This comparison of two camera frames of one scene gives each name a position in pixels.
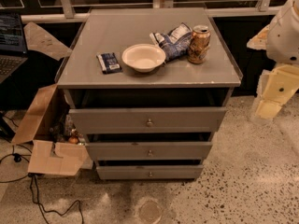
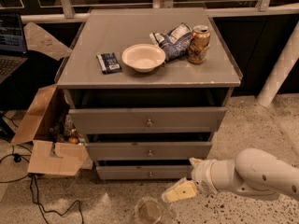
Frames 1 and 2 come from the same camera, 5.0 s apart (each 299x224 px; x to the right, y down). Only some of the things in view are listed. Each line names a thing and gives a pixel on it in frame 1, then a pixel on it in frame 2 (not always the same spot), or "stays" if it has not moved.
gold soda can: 199,44 stays
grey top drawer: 147,120 stays
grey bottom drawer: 149,172 stays
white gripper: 284,37 -> 202,175
